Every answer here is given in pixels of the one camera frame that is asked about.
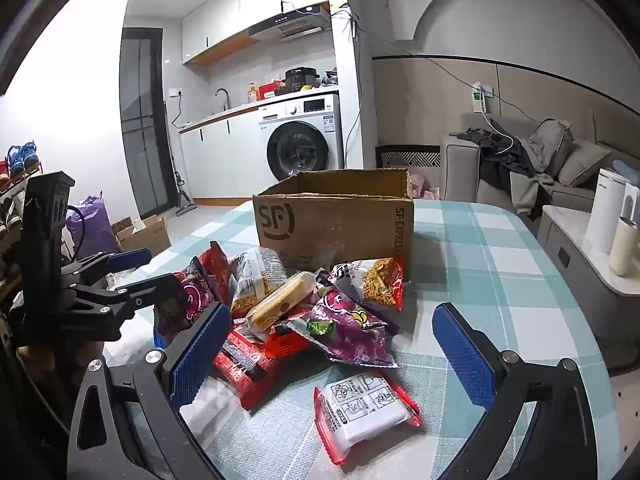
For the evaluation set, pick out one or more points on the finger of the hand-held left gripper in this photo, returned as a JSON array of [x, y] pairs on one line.
[[130, 260], [150, 290]]

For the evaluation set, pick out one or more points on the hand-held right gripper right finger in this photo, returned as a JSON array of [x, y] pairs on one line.
[[465, 355]]

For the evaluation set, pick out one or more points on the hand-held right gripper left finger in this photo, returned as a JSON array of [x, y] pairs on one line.
[[200, 355]]

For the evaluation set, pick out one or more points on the pink purple snack bag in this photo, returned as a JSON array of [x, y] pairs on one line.
[[187, 300]]

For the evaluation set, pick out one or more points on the red packet black label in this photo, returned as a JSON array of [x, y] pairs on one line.
[[245, 370]]

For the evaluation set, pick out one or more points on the red chip bag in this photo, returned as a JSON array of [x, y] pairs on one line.
[[215, 265]]

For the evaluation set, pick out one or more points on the small red snack packet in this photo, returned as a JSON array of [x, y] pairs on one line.
[[287, 340]]

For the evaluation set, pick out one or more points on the white noodle snack packet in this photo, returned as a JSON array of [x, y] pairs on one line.
[[257, 275]]

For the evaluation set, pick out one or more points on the yellow cake packet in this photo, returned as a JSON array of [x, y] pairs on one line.
[[282, 300]]

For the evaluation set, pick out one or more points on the white red-edged noodle packet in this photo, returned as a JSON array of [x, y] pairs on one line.
[[365, 405]]

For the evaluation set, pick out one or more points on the red yellow noodle snack packet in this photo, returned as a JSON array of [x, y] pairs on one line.
[[372, 280]]

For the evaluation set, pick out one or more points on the brown cardboard box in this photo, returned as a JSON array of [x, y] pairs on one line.
[[325, 220]]

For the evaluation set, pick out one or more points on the person's left hand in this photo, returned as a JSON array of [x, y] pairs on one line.
[[50, 357]]

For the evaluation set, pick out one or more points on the small cardboard box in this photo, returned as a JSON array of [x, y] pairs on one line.
[[150, 237]]

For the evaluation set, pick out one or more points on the purple plastic bag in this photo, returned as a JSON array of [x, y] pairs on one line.
[[95, 230]]

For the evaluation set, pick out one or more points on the stick vacuum cleaner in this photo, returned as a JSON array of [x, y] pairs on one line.
[[182, 201]]

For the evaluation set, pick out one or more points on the blue shoes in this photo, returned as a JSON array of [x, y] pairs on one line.
[[22, 157]]

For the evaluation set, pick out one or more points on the dark glass door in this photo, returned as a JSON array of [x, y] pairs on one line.
[[142, 135]]

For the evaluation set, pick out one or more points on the white base cabinet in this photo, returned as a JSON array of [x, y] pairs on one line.
[[220, 160]]

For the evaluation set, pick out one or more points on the grey coffee table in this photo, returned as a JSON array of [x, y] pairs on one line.
[[575, 270]]

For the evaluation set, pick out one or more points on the pink cloth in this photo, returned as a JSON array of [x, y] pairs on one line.
[[422, 187]]

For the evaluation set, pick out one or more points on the grey pants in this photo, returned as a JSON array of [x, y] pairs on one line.
[[527, 190]]

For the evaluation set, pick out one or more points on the grey sofa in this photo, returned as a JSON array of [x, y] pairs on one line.
[[460, 175]]

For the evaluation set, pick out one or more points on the kitchen faucet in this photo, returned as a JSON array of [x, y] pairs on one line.
[[228, 100]]

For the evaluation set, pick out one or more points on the cream cup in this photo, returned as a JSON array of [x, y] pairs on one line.
[[625, 250]]

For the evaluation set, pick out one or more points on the dark clothes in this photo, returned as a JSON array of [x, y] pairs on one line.
[[500, 160]]

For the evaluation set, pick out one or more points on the white kettle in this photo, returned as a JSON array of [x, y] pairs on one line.
[[607, 210]]

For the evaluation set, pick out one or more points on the yellow bottle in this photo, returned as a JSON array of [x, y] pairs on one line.
[[252, 95]]

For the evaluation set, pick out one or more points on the black white patterned box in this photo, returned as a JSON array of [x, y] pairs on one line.
[[405, 157]]

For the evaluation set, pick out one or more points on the white washing machine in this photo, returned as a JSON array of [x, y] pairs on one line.
[[280, 110]]

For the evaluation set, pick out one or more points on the red box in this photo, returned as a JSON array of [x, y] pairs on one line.
[[270, 91]]

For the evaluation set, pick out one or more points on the dark grey cushion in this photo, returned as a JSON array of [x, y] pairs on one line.
[[550, 147]]

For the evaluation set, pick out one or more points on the light grey cushion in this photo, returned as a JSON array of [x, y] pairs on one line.
[[582, 162]]

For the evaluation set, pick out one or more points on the blue pillow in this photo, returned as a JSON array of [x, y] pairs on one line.
[[627, 170]]

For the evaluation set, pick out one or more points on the black pressure cooker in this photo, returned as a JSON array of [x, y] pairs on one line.
[[301, 80]]

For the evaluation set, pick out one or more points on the white power strip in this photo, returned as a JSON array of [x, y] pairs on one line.
[[479, 100]]

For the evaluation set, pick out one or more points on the dark plastic bag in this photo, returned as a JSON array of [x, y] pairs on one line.
[[329, 79]]

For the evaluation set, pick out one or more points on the range hood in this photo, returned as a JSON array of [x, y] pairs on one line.
[[290, 27]]

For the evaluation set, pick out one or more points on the white wall cabinets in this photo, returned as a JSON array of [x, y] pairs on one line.
[[215, 25]]

